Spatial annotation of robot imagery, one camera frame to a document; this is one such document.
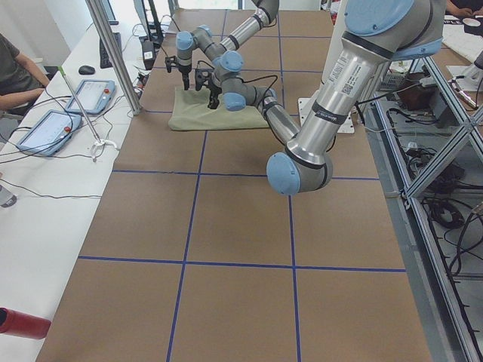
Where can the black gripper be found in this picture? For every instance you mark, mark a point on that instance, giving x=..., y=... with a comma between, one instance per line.
x=215, y=90
x=185, y=71

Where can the light green long-sleeve shirt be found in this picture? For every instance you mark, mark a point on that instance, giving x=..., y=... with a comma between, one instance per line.
x=191, y=113

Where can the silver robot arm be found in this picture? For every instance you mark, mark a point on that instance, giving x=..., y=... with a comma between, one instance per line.
x=376, y=32
x=201, y=38

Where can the black power adapter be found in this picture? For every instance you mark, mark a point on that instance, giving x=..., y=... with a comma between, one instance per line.
x=149, y=54

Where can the far blue teach pendant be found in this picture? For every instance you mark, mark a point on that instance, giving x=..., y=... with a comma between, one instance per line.
x=95, y=94

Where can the blue teach pendant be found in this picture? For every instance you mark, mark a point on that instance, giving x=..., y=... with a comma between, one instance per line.
x=49, y=134
x=95, y=94

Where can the black computer mouse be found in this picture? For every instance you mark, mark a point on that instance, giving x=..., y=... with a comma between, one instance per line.
x=86, y=70

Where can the green-tipped grabber stick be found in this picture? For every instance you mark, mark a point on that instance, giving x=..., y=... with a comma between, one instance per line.
x=74, y=106

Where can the near blue teach pendant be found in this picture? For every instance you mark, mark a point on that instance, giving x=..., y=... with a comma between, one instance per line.
x=49, y=134

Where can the seated person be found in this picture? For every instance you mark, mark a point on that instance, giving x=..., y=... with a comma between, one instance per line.
x=22, y=81

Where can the red bottle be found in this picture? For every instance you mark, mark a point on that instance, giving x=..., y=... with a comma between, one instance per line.
x=15, y=323

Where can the aluminium frame post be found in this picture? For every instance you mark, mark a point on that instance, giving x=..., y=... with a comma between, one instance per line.
x=99, y=17

